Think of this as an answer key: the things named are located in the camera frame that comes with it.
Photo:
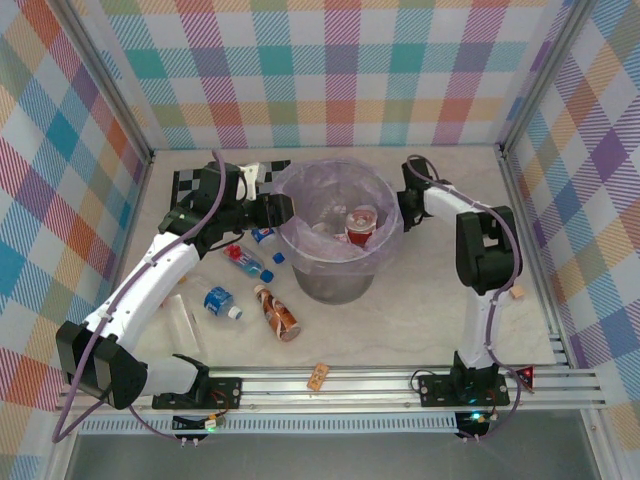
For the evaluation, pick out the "Pepsi label plastic bottle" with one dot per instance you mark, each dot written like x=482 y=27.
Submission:
x=262 y=236

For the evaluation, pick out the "purple plastic bin liner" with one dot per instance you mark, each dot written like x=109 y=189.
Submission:
x=390 y=240

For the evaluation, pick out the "clear bottle with blue liquid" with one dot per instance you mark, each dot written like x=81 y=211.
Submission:
x=245 y=261

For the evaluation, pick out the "red label plastic bottle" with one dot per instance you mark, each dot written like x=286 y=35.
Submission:
x=361 y=227

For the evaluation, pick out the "grey mesh waste bin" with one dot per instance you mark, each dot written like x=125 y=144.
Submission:
x=335 y=285

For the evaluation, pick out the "clear bottle yellow cap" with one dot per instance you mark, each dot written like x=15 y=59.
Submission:
x=196 y=286

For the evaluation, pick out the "small bottle blue white label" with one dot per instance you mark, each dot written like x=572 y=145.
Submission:
x=220 y=301

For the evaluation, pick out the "brown coffee bottle without cap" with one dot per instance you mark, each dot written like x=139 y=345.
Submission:
x=277 y=312

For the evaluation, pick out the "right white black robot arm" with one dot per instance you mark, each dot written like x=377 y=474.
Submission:
x=480 y=250

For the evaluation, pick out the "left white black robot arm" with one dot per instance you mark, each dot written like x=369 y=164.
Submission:
x=145 y=290

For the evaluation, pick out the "black grey chessboard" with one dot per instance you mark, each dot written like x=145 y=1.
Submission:
x=182 y=181

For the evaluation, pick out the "clear plastic bottle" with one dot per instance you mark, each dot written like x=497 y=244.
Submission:
x=185 y=322

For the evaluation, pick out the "wooden cube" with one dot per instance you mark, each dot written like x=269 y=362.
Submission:
x=517 y=293

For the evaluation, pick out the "wooden domino tile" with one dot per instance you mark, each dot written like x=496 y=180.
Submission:
x=318 y=377

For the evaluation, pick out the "black controller board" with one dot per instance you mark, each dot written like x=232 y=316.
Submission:
x=192 y=424
x=472 y=422

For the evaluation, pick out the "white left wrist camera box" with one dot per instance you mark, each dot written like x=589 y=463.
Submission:
x=250 y=177

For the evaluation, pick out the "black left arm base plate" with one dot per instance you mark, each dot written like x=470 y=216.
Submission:
x=225 y=392

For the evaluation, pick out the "aluminium frame post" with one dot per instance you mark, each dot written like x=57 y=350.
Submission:
x=110 y=85
x=545 y=75

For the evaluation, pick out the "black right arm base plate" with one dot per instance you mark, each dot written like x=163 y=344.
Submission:
x=437 y=390

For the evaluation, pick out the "aluminium front rail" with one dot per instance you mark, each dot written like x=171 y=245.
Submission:
x=350 y=395

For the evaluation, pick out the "red triangular switch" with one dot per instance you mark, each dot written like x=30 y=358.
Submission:
x=526 y=376

